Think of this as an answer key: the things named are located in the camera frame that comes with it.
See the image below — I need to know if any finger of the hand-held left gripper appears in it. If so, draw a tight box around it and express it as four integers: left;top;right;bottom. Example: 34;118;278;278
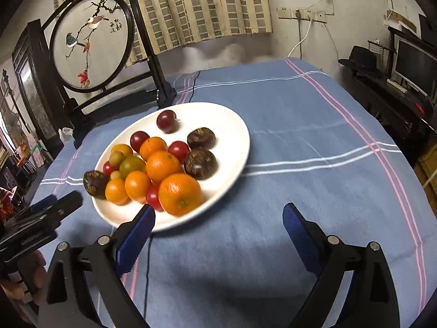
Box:
29;194;58;214
34;191;83;226

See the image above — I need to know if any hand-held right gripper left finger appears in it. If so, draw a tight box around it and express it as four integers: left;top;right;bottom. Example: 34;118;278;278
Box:
36;203;157;328

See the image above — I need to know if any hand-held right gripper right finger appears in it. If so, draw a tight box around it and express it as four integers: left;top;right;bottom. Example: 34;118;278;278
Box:
283;202;400;328

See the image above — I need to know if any dark brown round fruit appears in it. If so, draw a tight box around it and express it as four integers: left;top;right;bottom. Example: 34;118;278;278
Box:
184;148;218;180
84;171;111;199
187;127;215;150

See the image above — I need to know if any large orange citrus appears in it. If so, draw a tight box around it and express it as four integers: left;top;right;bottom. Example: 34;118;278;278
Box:
158;173;203;216

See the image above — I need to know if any green tangerine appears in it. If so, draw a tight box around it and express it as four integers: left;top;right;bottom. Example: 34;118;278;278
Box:
119;156;147;180

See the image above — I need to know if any white oval plate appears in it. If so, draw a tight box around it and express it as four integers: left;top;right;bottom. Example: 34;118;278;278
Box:
91;102;251;233

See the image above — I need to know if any person's left hand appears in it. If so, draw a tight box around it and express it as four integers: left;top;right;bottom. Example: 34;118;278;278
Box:
0;251;47;303

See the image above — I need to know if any blue striped tablecloth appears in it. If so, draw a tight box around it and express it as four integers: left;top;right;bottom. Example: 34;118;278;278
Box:
29;57;427;328

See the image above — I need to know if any dark wooden framed cabinet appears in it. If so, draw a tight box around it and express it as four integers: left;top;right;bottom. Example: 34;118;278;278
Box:
12;20;66;159

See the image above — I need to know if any cardboard box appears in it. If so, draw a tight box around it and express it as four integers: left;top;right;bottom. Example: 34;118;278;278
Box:
414;143;437;192

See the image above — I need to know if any dark media desk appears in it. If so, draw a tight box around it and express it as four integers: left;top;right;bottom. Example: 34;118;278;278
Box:
341;27;437;153

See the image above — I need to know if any white keyboard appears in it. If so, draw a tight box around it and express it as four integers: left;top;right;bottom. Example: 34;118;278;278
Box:
387;79;409;93

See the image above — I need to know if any black hat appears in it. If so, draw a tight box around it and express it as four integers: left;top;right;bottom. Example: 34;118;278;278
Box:
338;45;383;77

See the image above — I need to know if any computer monitor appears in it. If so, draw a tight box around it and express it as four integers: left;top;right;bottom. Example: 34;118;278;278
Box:
392;37;437;97

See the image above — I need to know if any checked beige curtain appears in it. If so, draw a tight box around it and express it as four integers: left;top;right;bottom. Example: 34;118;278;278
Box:
53;0;274;67

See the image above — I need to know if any white power cable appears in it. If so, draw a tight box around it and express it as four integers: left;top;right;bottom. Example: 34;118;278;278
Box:
288;17;314;59

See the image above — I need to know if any white wall socket strip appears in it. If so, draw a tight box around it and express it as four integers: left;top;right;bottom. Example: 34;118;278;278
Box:
294;8;327;23

